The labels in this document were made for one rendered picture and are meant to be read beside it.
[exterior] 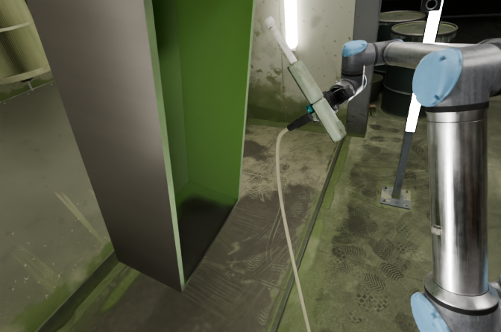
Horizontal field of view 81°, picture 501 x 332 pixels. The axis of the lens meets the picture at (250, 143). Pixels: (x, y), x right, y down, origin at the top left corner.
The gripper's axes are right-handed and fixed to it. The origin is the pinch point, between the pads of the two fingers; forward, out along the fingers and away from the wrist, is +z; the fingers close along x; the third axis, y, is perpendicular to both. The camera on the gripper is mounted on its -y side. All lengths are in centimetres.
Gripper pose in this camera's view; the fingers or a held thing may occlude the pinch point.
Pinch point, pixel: (314, 113)
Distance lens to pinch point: 106.6
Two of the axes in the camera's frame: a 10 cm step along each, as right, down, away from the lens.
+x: -5.3, -8.5, -0.6
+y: -5.2, 2.7, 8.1
